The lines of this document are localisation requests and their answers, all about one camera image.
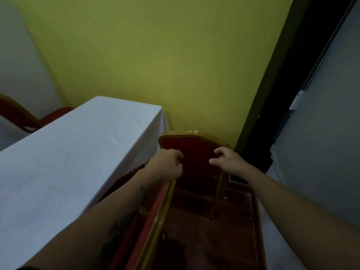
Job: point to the person's right hand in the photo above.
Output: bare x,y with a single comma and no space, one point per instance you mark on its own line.
232,164

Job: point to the person's left hand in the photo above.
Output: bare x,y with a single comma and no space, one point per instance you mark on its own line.
164,167

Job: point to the person's right thumb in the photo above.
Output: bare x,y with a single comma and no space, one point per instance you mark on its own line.
215,162

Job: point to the person's left thumb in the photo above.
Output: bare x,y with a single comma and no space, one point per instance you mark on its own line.
178,168

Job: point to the person's left forearm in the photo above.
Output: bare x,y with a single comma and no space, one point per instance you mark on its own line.
92,222

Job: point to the person's right forearm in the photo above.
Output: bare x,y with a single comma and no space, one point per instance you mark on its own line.
295,219

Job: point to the white door latch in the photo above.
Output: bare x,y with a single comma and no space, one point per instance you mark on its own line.
296,100

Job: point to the white tablecloth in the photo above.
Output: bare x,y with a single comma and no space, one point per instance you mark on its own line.
70,165

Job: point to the grey door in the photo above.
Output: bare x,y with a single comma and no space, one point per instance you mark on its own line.
323,137

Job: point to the red chair with gold frame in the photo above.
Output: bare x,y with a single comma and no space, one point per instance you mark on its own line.
153,230
14,113
197,147

